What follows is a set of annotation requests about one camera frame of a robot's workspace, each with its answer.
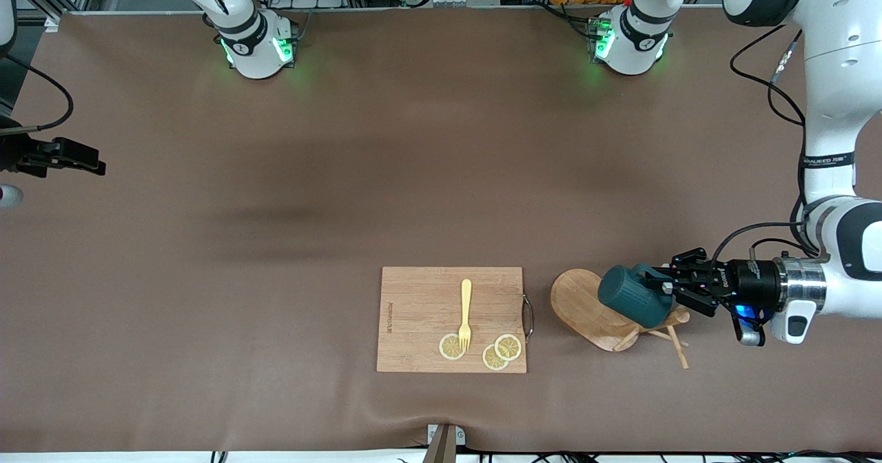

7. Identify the wooden mug tree rack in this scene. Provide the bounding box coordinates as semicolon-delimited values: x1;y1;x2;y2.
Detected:
549;268;690;371

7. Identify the brown table mat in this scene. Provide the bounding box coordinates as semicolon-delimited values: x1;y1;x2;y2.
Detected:
0;7;882;454

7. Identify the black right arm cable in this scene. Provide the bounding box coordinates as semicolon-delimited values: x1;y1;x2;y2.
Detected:
0;53;75;134

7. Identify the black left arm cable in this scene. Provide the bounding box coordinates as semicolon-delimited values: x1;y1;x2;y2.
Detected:
712;25;822;265

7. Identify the dark teal mug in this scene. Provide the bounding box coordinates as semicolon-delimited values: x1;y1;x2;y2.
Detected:
597;263;677;329

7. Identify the wooden cutting board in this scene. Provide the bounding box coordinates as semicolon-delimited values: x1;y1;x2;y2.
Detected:
376;266;535;374

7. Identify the yellow plastic fork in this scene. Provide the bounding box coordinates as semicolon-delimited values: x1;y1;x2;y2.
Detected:
458;278;474;352

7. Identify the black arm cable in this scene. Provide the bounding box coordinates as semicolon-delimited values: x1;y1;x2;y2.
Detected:
712;25;822;265
0;53;75;134

